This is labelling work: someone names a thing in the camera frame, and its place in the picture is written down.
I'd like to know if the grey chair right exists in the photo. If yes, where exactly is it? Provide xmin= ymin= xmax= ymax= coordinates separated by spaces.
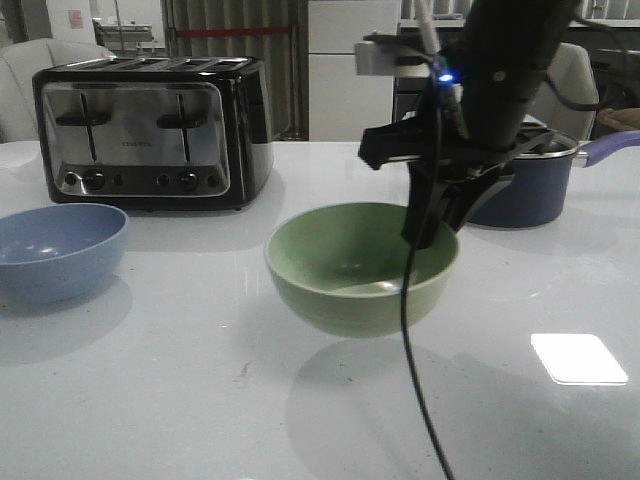
xmin=523 ymin=43 xmax=599 ymax=142

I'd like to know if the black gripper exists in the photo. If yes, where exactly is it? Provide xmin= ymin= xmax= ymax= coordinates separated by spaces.
xmin=358 ymin=89 xmax=553 ymax=249

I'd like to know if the white refrigerator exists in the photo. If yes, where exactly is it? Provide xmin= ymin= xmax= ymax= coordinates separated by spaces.
xmin=307 ymin=1 xmax=400 ymax=142

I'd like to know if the grey chair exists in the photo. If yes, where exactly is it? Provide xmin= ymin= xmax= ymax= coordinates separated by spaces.
xmin=1 ymin=38 xmax=114 ymax=143
xmin=523 ymin=43 xmax=599 ymax=142

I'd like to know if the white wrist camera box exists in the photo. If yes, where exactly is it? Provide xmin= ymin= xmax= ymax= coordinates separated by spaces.
xmin=354 ymin=33 xmax=430 ymax=78

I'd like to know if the black and steel toaster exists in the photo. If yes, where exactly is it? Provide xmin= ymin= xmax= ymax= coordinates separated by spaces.
xmin=33 ymin=57 xmax=273 ymax=211

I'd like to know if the dark blue saucepan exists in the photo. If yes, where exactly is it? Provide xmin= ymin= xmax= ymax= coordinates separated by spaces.
xmin=469 ymin=130 xmax=639 ymax=229

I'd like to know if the blue bowl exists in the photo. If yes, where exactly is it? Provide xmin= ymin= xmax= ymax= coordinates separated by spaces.
xmin=1 ymin=203 xmax=129 ymax=304

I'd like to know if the grey chair left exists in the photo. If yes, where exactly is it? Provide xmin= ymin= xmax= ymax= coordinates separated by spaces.
xmin=1 ymin=38 xmax=114 ymax=143

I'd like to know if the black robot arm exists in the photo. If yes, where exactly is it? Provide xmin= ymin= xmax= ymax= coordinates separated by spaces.
xmin=355 ymin=1 xmax=577 ymax=249

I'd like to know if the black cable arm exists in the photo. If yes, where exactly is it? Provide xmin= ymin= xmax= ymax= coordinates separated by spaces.
xmin=399 ymin=49 xmax=457 ymax=480

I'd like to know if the green bowl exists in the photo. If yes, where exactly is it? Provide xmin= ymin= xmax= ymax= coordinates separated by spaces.
xmin=264 ymin=202 xmax=459 ymax=338

